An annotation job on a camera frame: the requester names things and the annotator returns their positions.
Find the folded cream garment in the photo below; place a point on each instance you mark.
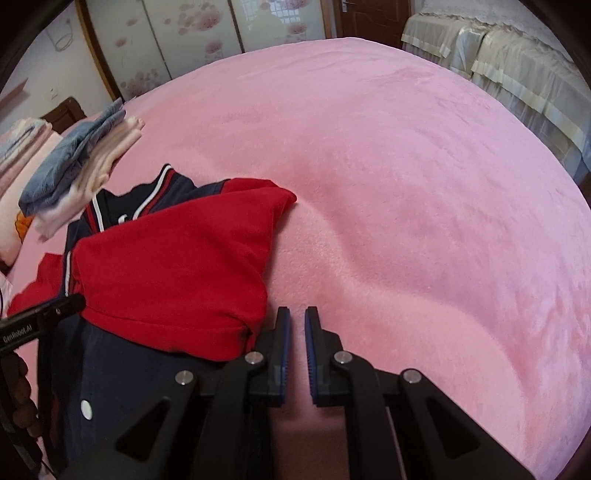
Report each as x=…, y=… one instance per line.
x=104, y=166

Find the pink quilt with orange flower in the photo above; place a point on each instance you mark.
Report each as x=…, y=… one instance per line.
x=9, y=230

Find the red and navy jacket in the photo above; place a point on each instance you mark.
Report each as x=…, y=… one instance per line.
x=175, y=267

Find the cream lace covered furniture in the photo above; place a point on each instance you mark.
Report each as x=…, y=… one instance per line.
x=508, y=55

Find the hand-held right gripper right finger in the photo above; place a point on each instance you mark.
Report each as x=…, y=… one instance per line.
x=310, y=360

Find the pink wall shelf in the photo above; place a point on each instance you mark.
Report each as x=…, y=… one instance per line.
x=14, y=93

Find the pink bed blanket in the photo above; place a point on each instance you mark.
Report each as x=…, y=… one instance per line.
x=392, y=207

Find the dark wooden headboard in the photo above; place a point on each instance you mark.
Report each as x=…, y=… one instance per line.
x=64, y=113

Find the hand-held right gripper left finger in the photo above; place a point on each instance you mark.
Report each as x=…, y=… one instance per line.
x=285, y=355

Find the folded blue jeans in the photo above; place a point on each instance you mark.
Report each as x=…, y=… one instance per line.
x=60, y=170

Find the person's left hand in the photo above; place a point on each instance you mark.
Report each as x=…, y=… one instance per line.
x=21, y=383

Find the floral sliding door wardrobe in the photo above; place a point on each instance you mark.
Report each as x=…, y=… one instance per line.
x=194, y=37

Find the folded floral quilt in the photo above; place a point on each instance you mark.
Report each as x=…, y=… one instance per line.
x=18, y=143

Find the brown wooden door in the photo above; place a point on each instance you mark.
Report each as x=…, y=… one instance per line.
x=374, y=18

